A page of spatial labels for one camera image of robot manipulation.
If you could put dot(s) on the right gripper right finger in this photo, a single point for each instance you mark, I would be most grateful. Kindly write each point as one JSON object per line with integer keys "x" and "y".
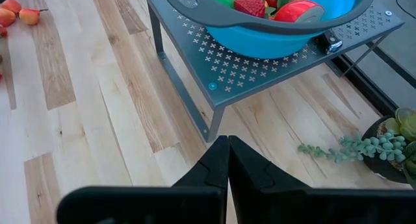
{"x": 308, "y": 207}

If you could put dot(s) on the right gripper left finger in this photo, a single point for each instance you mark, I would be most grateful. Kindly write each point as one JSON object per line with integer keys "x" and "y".
{"x": 146, "y": 204}

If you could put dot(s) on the black kitchen knife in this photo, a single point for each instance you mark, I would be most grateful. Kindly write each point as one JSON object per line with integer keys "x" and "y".
{"x": 333, "y": 42}

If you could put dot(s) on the blue collapsible colander grey rim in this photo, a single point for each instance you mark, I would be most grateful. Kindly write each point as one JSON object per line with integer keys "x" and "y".
{"x": 260, "y": 42}

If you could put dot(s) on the red toy apple half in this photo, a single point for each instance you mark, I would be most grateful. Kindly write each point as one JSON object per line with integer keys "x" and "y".
{"x": 292, "y": 11}

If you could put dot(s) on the red toy strawberry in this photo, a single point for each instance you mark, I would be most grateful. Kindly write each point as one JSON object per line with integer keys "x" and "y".
{"x": 250, "y": 6}

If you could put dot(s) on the orange toy peach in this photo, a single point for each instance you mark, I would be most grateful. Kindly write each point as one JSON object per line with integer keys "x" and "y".
{"x": 6, "y": 17}
{"x": 11, "y": 4}
{"x": 30, "y": 16}

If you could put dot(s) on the spiky green potted plant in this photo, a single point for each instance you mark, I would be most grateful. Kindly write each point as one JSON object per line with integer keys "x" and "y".
{"x": 403, "y": 126}

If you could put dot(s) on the grey perforated metal stand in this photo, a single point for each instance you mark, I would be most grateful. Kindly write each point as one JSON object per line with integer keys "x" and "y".
{"x": 227, "y": 74}

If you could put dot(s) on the black table frame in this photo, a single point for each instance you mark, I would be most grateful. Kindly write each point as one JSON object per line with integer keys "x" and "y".
{"x": 364, "y": 84}

